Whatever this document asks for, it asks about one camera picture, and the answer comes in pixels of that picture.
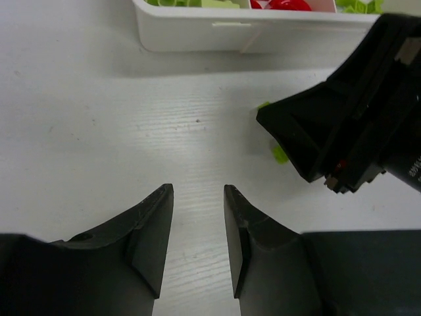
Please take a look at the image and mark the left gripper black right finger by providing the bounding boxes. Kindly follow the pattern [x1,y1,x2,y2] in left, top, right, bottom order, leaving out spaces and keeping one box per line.
[224,185,420,315]

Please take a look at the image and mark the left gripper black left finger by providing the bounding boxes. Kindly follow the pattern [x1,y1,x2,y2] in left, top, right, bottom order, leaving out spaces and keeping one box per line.
[1,184,174,315]

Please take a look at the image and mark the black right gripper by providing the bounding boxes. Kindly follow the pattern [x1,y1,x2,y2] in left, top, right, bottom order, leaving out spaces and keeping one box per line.
[257,14,420,193]

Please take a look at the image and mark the red half-round lego plate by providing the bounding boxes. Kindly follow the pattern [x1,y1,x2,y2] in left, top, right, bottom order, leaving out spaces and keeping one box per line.
[249,0,312,11]

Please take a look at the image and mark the pale green arch duplo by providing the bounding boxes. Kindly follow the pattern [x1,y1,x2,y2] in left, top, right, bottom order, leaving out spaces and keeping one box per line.
[199,0,241,9]

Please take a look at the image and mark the pale green curved duplo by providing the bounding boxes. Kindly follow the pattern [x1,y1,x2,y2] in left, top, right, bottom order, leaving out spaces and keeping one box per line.
[145,0,202,7]

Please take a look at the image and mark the green square lego plate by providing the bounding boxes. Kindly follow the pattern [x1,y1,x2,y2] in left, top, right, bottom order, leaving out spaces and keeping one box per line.
[335,0,367,14]

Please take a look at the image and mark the green tiny lego piece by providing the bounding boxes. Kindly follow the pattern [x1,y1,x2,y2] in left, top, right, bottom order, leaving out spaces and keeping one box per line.
[271,146,289,165]

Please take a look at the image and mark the green hollow lego cube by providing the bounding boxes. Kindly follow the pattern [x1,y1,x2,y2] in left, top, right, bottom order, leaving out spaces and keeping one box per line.
[257,102,270,110]

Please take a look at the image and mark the green arch lego piece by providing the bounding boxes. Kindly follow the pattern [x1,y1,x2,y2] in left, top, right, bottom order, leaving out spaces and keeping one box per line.
[366,0,384,14]

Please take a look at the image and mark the white three-compartment tray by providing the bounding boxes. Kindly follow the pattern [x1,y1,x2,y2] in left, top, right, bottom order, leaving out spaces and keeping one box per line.
[134,1,378,55]

